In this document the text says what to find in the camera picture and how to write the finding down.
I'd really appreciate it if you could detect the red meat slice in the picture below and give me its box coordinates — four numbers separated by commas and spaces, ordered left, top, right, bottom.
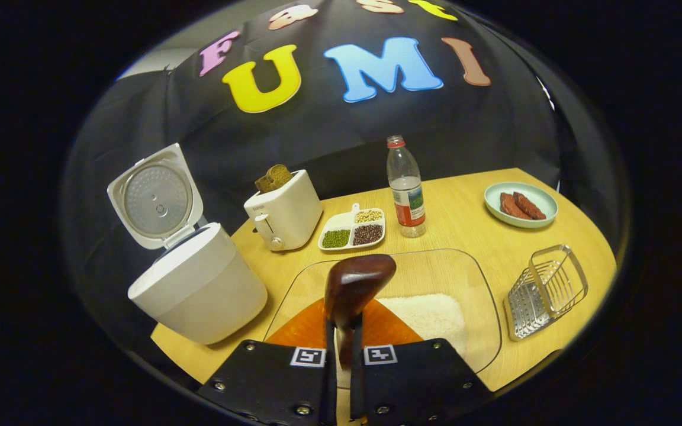
500, 193, 531, 220
513, 192, 546, 220

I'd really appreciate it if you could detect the white toaster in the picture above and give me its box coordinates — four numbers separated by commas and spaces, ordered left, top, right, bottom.
244, 170, 323, 251

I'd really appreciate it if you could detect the clear glass tray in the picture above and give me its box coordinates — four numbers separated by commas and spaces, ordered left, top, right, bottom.
264, 248, 503, 391

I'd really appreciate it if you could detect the dark wooden spoon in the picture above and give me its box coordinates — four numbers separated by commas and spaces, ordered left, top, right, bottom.
324, 254, 397, 370

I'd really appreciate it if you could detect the clear plastic water bottle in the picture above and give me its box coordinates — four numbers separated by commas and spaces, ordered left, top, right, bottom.
386, 135, 427, 238

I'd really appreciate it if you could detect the pale green plate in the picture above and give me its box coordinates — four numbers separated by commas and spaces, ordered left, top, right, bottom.
484, 182, 559, 229

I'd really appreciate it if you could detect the brown bread slice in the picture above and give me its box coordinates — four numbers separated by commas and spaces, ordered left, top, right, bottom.
255, 164, 293, 193

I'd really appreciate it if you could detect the metal wire chopstick holder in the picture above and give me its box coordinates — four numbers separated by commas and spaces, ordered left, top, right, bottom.
503, 244, 589, 341

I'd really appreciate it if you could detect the white divided dish of beans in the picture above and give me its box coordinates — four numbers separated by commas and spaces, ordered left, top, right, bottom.
318, 204, 386, 251

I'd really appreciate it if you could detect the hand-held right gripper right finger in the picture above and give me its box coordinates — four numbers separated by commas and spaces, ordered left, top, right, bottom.
350, 299, 493, 425

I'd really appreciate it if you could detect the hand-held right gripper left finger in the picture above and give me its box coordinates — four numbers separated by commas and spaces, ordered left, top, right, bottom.
199, 299, 339, 425

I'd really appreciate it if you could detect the white rice cooker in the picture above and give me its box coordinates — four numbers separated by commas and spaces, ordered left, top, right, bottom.
107, 143, 268, 346

